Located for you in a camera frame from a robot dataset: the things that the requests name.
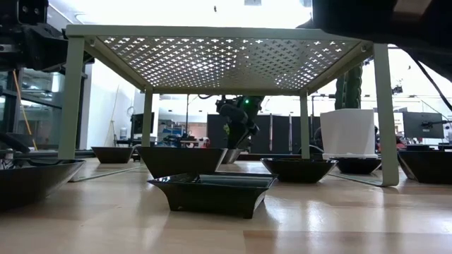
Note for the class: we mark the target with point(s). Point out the black wavy mini plate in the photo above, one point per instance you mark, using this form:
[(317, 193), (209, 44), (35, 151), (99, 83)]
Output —
[(358, 166), (31, 183), (231, 158), (429, 167), (113, 155), (298, 171)]

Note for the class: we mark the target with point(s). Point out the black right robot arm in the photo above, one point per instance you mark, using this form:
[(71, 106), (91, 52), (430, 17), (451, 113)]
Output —
[(353, 17)]

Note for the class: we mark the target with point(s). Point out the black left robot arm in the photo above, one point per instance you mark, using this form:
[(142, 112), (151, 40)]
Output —
[(10, 31)]

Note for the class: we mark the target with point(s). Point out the black flared square mini plate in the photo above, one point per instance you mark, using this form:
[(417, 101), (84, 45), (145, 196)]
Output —
[(180, 160)]

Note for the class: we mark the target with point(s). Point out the small black square mini plate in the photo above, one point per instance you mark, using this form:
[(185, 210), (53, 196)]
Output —
[(212, 197)]

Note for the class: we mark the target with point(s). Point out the small green potted plant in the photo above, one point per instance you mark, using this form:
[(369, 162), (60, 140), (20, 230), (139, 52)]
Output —
[(226, 130)]

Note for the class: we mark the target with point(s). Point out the black framed glass partition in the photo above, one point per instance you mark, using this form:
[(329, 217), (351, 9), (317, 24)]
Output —
[(42, 116)]

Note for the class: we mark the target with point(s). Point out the black computer monitor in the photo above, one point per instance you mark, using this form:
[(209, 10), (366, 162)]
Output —
[(139, 123), (422, 125)]

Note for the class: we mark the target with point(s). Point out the green perforated metal shelf riser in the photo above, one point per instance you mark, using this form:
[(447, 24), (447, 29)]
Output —
[(226, 31)]

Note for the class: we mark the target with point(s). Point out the white hexagonal planter pot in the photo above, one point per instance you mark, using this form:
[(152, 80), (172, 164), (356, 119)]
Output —
[(347, 132)]

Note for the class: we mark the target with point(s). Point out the white plastic jug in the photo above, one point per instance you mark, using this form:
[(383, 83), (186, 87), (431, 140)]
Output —
[(123, 134)]

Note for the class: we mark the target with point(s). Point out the green cactus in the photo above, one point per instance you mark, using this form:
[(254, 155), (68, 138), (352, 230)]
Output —
[(347, 91)]

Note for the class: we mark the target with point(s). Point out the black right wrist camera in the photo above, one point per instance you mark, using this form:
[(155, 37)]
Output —
[(231, 111)]

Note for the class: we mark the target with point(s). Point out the black office partition wall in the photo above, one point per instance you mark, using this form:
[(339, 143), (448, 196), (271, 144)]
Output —
[(279, 134)]

